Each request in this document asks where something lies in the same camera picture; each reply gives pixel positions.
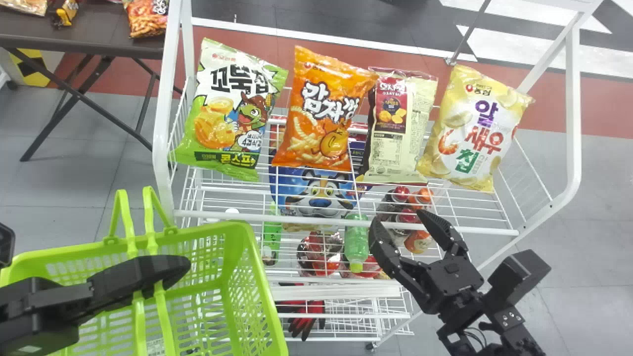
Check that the dark side table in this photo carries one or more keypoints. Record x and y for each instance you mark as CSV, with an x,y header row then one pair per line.
x,y
99,39

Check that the green basket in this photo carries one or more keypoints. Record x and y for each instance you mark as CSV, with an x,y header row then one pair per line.
x,y
222,277

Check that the yellow snack packet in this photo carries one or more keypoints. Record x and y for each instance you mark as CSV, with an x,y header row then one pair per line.
x,y
65,12
474,128

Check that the green snack packet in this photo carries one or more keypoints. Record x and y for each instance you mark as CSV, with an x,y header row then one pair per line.
x,y
227,109

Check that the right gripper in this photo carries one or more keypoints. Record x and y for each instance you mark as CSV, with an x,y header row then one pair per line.
x,y
452,284

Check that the yellow black striped post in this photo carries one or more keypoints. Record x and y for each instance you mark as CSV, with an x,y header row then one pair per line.
x,y
29,69

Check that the green bottle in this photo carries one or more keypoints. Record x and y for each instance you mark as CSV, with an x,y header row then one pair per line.
x,y
356,242
271,242

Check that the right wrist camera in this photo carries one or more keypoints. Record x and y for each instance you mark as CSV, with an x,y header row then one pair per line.
x,y
519,277

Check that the beige snack packet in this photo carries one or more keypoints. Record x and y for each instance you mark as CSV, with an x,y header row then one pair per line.
x,y
400,133

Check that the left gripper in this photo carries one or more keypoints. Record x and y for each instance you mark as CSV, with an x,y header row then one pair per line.
x,y
34,316

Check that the blue cereal bag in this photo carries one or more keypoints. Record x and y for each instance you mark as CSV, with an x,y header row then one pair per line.
x,y
316,193

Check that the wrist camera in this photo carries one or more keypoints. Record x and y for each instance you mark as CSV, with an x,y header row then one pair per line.
x,y
5,244
519,277

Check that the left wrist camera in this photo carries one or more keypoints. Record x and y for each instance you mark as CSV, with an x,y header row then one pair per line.
x,y
5,244

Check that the red gloves pair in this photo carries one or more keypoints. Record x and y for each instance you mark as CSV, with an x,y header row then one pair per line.
x,y
304,319

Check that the orange snack packet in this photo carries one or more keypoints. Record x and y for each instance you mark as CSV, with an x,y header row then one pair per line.
x,y
147,17
321,109

